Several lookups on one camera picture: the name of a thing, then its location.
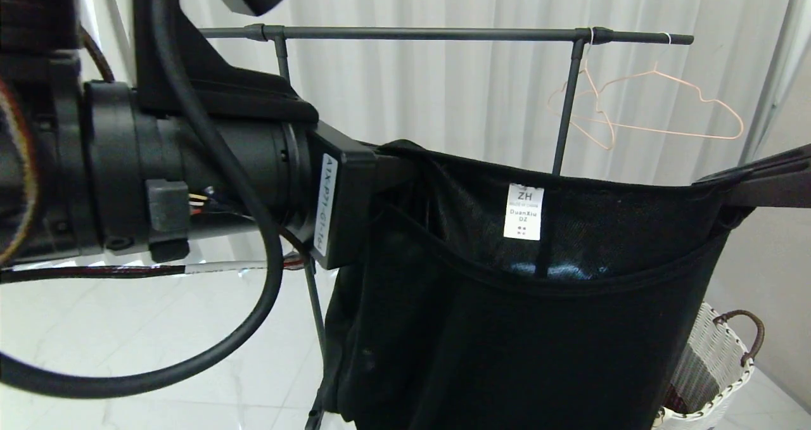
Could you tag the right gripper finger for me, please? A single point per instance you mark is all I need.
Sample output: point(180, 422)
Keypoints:
point(773, 197)
point(779, 167)

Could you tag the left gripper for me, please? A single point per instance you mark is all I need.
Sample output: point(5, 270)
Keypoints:
point(241, 164)

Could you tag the pink clothes hanger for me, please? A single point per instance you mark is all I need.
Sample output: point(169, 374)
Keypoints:
point(659, 128)
point(611, 135)

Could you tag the black garment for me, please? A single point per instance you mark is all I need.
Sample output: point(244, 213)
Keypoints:
point(507, 354)

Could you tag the white laundry basket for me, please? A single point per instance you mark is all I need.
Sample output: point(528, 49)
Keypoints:
point(722, 354)

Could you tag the black clothes rack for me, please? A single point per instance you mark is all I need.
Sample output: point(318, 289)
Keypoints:
point(443, 34)

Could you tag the white curtain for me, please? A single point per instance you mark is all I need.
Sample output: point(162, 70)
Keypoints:
point(443, 94)

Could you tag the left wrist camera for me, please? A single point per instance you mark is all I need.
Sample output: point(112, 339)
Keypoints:
point(209, 82)

